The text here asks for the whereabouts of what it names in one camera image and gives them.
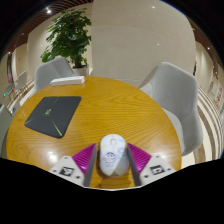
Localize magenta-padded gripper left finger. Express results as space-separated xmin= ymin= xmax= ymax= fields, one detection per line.
xmin=49 ymin=143 xmax=98 ymax=188

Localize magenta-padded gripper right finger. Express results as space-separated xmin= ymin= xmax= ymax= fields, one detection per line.
xmin=126 ymin=143 xmax=177 ymax=187

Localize white printed computer mouse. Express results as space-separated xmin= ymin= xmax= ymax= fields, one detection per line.
xmin=96 ymin=133 xmax=130 ymax=177

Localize black mouse pad green lines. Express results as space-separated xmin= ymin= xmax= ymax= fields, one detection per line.
xmin=24 ymin=96 xmax=83 ymax=139

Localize grey upholstered armchair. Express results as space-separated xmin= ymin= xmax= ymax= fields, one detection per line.
xmin=34 ymin=56 xmax=75 ymax=95
xmin=139 ymin=61 xmax=205 ymax=157

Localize white power strip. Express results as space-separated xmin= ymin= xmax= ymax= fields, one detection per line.
xmin=49 ymin=75 xmax=86 ymax=87

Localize grey-green armchair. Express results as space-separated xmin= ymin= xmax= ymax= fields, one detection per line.
xmin=0 ymin=104 xmax=14 ymax=160

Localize white lounge chair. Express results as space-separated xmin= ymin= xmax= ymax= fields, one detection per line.
xmin=14 ymin=70 xmax=29 ymax=92

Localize potted green leafy plant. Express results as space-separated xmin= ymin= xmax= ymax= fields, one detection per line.
xmin=40 ymin=8 xmax=93 ymax=77

